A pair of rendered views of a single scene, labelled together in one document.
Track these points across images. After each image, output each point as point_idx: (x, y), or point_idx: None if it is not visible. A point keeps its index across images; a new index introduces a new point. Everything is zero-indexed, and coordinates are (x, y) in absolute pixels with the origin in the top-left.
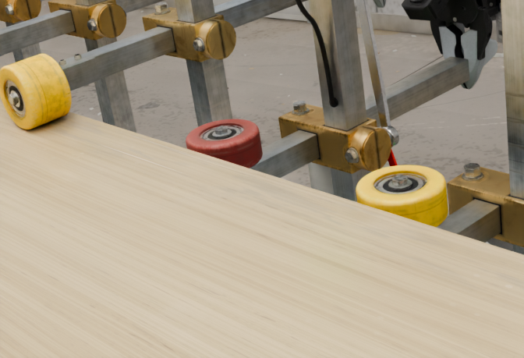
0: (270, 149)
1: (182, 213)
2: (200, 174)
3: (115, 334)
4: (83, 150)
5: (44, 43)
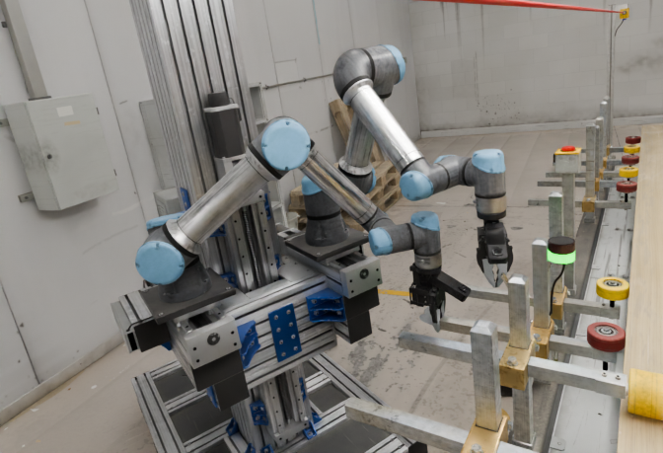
0: (574, 341)
1: None
2: (644, 326)
3: None
4: (659, 372)
5: None
